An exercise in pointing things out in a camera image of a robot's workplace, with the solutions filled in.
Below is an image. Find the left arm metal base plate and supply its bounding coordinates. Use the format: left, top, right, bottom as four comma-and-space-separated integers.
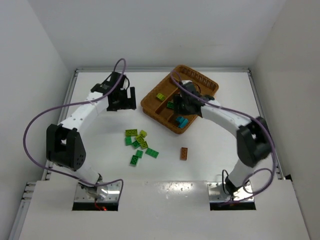
74, 181, 122, 203

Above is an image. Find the small green lego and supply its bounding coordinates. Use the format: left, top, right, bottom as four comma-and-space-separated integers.
132, 141, 140, 149

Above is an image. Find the lime 2x3 lego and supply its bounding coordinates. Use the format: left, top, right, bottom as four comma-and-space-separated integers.
156, 93, 166, 102

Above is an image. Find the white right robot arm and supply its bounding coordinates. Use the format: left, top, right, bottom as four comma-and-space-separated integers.
173, 80, 272, 196

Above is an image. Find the brown lego plate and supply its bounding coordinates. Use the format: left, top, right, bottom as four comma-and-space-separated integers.
180, 147, 188, 161

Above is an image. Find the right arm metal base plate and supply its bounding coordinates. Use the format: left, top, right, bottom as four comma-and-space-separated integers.
207, 181, 256, 203

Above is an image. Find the lime square lego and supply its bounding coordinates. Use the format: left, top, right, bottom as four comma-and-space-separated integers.
140, 141, 149, 149

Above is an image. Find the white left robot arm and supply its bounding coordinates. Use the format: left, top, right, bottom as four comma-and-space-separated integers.
46, 71, 137, 199

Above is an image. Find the small teal square lego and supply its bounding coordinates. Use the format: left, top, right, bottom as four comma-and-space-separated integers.
175, 116, 184, 124

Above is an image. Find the green 2x4 plate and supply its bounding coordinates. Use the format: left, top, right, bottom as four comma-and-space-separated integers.
166, 101, 174, 109

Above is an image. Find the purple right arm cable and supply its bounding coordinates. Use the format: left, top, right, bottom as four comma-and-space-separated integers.
169, 70, 278, 206

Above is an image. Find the lime green 2x4 lego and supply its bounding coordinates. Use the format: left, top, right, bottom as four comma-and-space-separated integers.
125, 129, 138, 137

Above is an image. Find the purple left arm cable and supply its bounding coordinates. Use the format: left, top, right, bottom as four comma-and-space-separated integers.
22, 58, 127, 198

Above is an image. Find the brown wicker divided basket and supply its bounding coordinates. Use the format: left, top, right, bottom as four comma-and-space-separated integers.
140, 64, 220, 135

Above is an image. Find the small lime lego top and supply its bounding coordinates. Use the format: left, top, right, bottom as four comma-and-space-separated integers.
139, 130, 147, 138

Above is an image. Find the teal 2x4 lego brick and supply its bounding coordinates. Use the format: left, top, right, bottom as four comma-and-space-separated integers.
178, 118, 189, 129

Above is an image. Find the green square lego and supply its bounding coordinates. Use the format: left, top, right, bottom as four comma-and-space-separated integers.
135, 150, 144, 159
124, 136, 132, 146

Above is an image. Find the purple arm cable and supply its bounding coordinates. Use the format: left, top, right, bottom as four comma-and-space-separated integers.
169, 70, 278, 206
22, 58, 127, 198

